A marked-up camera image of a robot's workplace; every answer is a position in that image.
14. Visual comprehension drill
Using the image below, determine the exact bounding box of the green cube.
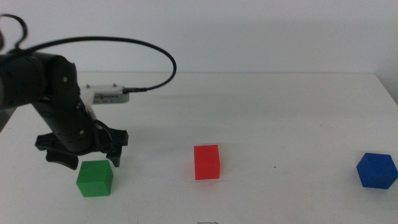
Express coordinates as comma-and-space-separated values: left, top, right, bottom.
76, 159, 114, 198

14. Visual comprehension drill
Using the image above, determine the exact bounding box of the red cube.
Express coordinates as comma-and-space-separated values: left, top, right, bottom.
193, 144, 221, 181

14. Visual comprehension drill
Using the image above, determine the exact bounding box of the blue cube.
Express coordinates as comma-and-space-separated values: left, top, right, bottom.
356, 152, 398, 190

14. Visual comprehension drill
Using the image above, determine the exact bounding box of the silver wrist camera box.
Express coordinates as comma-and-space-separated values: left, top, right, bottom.
79, 83, 131, 105

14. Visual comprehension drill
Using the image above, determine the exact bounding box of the black braided camera cable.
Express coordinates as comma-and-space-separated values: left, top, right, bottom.
9, 36, 177, 94

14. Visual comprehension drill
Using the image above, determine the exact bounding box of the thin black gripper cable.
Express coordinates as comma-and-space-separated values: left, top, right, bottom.
0, 13, 113, 152

